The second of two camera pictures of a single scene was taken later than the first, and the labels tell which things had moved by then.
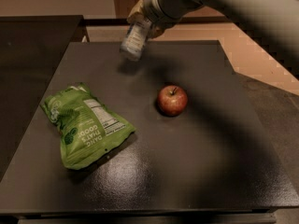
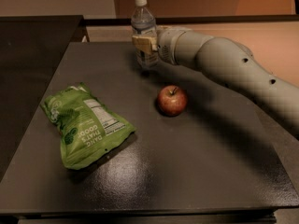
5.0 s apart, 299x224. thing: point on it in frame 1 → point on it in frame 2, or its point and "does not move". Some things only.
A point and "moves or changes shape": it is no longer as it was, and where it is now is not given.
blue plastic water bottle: [135, 39] moves or changes shape
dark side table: [31, 50] does not move
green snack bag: [88, 131] does not move
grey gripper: [151, 4] → [165, 45]
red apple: [172, 100] does not move
